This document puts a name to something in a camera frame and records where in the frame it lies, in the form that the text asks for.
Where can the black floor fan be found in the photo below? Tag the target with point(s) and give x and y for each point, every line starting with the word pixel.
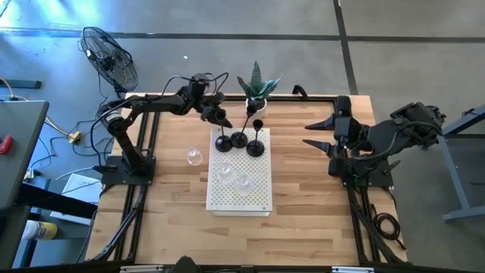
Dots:
pixel 110 60

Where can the black metal candlestick holder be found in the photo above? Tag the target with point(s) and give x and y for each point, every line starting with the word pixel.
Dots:
pixel 239 140
pixel 223 144
pixel 255 148

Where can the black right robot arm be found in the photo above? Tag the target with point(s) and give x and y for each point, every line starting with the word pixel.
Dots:
pixel 398 130

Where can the black hook bracket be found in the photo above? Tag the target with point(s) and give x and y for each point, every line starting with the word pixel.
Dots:
pixel 300 91

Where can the white metal bracket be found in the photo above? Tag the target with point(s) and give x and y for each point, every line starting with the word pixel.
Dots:
pixel 352 269
pixel 140 268

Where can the person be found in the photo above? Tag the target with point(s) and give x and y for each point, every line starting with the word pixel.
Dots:
pixel 185 266

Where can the yellow and white can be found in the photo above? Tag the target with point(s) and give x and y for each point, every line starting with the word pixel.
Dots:
pixel 43 230

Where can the red tool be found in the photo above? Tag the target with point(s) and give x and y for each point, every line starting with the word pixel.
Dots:
pixel 5 145

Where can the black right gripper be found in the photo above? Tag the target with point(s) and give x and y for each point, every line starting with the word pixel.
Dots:
pixel 346 132

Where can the black aluminium table frame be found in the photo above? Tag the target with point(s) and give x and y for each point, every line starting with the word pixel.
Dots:
pixel 288 99

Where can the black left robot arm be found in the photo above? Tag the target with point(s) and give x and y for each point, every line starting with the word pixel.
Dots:
pixel 151 104

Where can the snake plant in white pot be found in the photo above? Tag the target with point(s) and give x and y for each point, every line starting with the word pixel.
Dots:
pixel 256 91

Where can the clear glass candle holder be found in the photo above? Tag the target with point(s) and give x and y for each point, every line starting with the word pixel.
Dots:
pixel 243 184
pixel 194 156
pixel 226 172

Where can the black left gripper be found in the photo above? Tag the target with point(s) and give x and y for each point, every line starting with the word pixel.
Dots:
pixel 212 101

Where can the white paper sheet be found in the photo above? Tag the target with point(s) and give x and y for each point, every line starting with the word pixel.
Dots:
pixel 81 187

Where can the grey side desk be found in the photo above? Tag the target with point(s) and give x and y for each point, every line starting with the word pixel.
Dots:
pixel 20 151

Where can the black floor bar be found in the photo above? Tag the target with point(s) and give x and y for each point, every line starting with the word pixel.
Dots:
pixel 20 84

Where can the white perforated metal shelf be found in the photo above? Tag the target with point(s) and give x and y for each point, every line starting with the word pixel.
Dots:
pixel 239 201

